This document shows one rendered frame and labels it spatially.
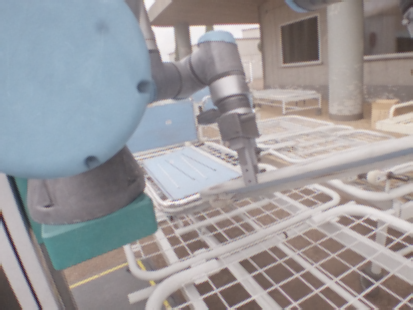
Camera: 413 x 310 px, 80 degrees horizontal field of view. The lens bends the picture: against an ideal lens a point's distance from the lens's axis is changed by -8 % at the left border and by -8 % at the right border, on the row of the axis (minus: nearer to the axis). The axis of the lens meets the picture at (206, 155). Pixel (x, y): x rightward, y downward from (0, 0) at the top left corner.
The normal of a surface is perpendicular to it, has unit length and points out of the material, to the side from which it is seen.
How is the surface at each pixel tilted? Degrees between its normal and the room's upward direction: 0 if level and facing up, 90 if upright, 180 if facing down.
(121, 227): 90
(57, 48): 95
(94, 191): 70
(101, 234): 90
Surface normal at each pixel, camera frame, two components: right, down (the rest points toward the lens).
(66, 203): 0.11, -0.07
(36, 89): 0.43, 0.29
